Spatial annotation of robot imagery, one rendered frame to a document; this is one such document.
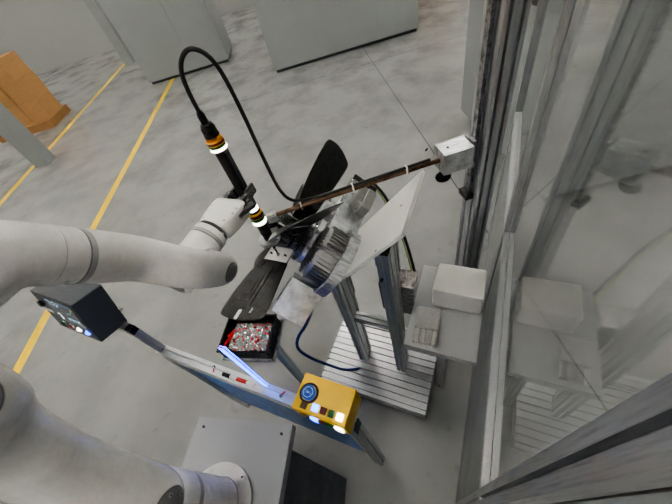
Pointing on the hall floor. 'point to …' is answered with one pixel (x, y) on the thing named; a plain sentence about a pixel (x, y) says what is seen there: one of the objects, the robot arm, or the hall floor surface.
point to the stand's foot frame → (383, 372)
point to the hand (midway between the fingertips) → (243, 190)
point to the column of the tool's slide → (492, 122)
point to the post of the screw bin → (289, 364)
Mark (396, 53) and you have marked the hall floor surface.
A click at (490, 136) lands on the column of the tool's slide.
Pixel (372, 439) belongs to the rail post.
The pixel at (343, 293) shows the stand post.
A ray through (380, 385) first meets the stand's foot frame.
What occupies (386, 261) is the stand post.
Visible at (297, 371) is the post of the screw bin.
